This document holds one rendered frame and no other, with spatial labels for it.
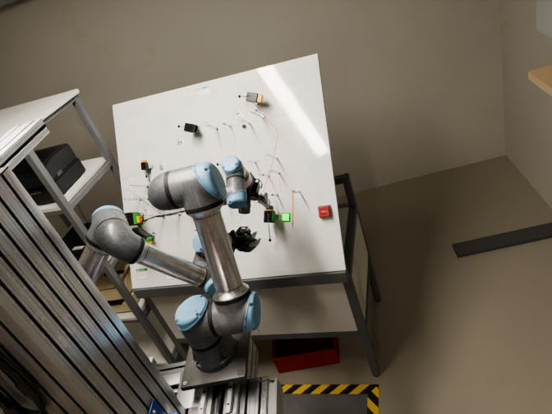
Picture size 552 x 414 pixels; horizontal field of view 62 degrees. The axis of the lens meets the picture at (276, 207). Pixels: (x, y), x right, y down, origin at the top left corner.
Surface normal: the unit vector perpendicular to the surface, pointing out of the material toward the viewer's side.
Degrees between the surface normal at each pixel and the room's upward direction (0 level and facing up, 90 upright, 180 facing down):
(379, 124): 90
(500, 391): 0
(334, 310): 90
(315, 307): 90
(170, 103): 53
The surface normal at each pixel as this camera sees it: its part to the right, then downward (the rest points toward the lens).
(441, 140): -0.02, 0.56
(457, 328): -0.30, -0.79
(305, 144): -0.33, 0.00
